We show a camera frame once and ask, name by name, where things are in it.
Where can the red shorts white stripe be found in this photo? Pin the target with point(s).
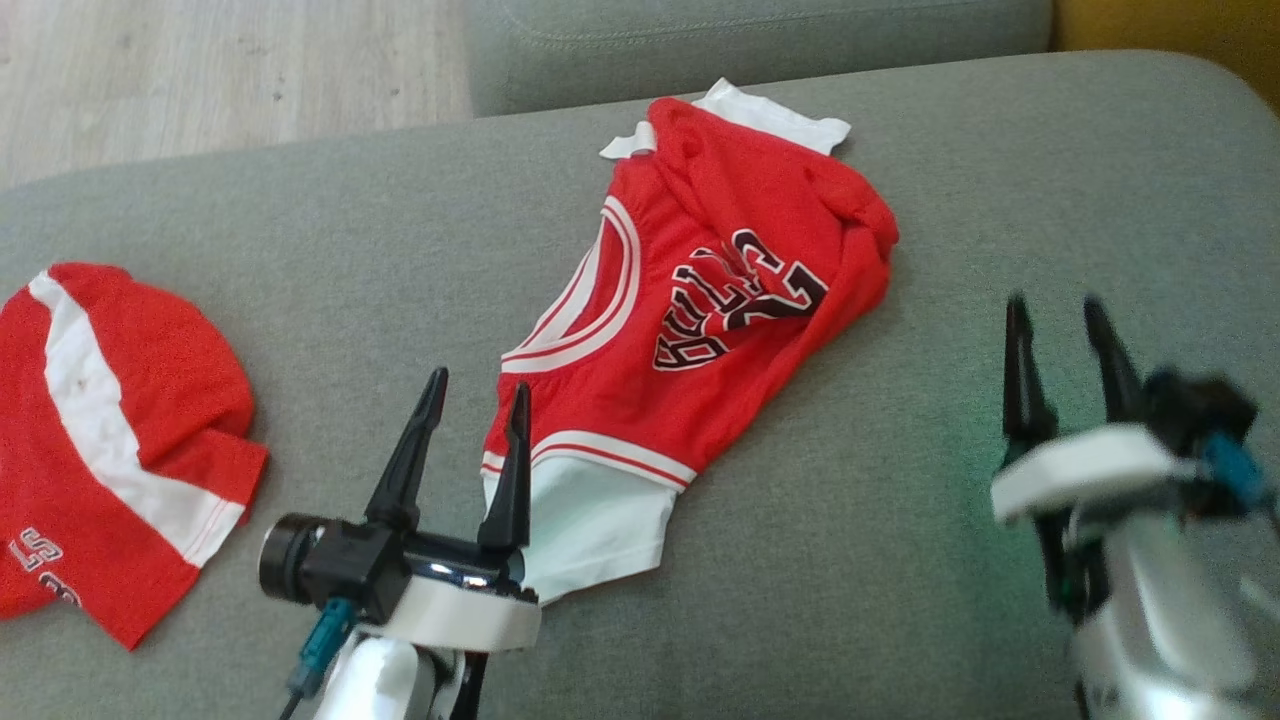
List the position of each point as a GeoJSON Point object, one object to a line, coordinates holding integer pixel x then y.
{"type": "Point", "coordinates": [150, 350]}

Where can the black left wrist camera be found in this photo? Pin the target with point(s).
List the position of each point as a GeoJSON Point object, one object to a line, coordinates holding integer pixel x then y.
{"type": "Point", "coordinates": [340, 565]}

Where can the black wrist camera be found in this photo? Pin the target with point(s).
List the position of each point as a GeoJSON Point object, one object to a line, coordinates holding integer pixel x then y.
{"type": "Point", "coordinates": [1200, 410]}
{"type": "Point", "coordinates": [340, 565]}

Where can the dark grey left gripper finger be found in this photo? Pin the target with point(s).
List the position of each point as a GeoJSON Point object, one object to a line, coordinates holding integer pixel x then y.
{"type": "Point", "coordinates": [510, 500]}
{"type": "Point", "coordinates": [405, 480]}

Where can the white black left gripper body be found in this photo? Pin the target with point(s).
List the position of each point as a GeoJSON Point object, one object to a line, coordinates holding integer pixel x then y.
{"type": "Point", "coordinates": [460, 615]}

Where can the small grey sofa cushion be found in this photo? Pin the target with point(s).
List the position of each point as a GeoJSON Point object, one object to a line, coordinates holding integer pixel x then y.
{"type": "Point", "coordinates": [750, 45]}

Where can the red Bulls jersey white sleeves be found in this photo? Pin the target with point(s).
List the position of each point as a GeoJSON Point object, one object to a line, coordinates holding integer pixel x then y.
{"type": "Point", "coordinates": [720, 400]}

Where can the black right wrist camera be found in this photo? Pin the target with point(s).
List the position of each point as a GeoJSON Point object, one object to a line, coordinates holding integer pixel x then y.
{"type": "Point", "coordinates": [1200, 410]}

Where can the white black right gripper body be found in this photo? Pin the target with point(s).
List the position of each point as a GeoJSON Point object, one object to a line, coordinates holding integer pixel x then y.
{"type": "Point", "coordinates": [1090, 465]}

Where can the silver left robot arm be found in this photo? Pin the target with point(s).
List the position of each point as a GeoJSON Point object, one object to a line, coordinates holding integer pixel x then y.
{"type": "Point", "coordinates": [375, 685]}

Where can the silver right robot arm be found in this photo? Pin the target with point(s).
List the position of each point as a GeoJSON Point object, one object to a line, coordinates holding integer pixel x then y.
{"type": "Point", "coordinates": [1170, 620]}

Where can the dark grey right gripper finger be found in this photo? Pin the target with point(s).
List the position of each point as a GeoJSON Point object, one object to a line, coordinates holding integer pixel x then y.
{"type": "Point", "coordinates": [1115, 370]}
{"type": "Point", "coordinates": [1022, 390]}

